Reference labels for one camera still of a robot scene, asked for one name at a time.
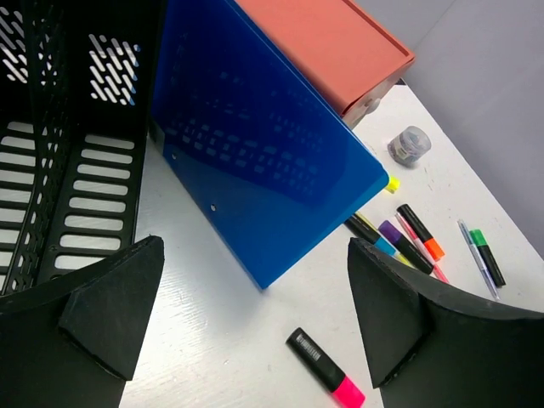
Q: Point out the yellow thin pen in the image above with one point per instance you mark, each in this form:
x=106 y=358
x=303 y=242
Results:
x=370 y=221

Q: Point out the salmon top drawer box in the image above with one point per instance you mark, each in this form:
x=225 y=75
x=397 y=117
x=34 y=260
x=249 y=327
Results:
x=350 y=58

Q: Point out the green highlighter marker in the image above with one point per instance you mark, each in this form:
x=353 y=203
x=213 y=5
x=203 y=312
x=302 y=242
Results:
x=488 y=257

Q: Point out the pink thin pen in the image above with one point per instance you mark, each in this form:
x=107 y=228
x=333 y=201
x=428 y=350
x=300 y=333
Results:
x=439 y=274

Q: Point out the blue thin pen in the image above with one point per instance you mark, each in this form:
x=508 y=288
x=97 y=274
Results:
x=478 y=260

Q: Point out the purple highlighter marker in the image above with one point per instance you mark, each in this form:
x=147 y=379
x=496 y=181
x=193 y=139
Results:
x=406 y=248

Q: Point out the pink highlighter marker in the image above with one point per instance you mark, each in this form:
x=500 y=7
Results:
x=334 y=380

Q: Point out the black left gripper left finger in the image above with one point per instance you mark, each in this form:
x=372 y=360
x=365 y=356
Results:
x=75 y=341

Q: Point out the orange highlighter marker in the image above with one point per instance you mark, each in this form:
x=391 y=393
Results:
x=421 y=231

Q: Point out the yellow highlighter marker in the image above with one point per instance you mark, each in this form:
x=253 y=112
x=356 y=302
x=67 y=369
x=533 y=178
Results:
x=393 y=185

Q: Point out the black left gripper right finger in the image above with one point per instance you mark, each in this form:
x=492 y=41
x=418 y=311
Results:
x=429 y=344

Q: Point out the black mesh file holder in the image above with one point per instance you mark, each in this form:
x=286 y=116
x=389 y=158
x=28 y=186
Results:
x=76 y=87

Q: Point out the clear paperclip jar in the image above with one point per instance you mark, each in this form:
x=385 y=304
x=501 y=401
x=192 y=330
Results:
x=409 y=146

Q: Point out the blue plastic folder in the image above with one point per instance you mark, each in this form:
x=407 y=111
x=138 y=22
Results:
x=265 y=158

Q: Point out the blue highlighter marker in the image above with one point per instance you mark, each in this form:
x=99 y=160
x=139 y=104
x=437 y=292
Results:
x=365 y=231

